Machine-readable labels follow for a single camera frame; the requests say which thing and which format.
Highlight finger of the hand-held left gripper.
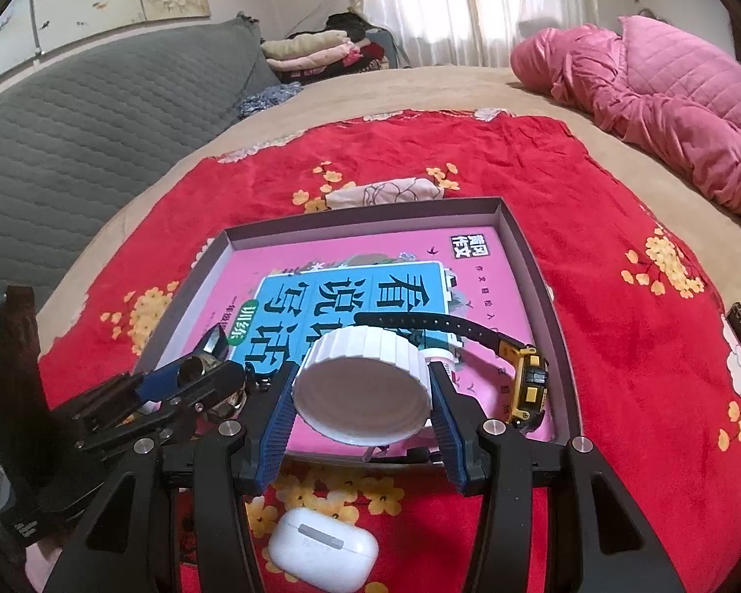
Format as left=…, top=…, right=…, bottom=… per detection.
left=49, top=363, right=189, bottom=430
left=74, top=359, right=249, bottom=453

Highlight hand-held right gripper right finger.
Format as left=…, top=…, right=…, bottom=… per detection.
left=428, top=361, right=686, bottom=593

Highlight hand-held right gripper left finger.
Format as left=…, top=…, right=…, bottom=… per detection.
left=43, top=361, right=300, bottom=593

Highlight small brass metal cap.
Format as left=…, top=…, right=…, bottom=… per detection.
left=178, top=353, right=226, bottom=390

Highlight white ribbed bottle cap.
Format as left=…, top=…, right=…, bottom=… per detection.
left=291, top=327, right=433, bottom=446

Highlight grey cardboard box tray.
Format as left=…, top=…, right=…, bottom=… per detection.
left=132, top=196, right=578, bottom=464

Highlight black yellow wristwatch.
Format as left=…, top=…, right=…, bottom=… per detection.
left=353, top=312, right=550, bottom=430

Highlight white earbuds case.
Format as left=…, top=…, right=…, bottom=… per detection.
left=267, top=508, right=380, bottom=585

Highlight pink blue book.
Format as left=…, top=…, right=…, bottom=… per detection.
left=201, top=228, right=560, bottom=446

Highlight red floral blanket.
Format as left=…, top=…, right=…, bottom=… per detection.
left=37, top=108, right=741, bottom=593

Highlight grey quilted sofa cushion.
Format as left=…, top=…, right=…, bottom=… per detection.
left=0, top=15, right=282, bottom=335

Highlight blue patterned cloth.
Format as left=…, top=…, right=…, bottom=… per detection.
left=238, top=82, right=303, bottom=118

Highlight beige bed sheet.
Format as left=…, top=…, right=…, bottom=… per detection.
left=34, top=65, right=741, bottom=593

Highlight folded beige pink clothes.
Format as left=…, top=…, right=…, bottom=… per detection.
left=260, top=31, right=362, bottom=72

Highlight pile of dark clothes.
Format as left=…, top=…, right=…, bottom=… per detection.
left=324, top=12, right=402, bottom=72

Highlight pink quilt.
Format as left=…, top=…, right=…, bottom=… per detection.
left=509, top=14, right=741, bottom=232

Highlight white curtain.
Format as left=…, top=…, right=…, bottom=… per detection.
left=346, top=0, right=624, bottom=69

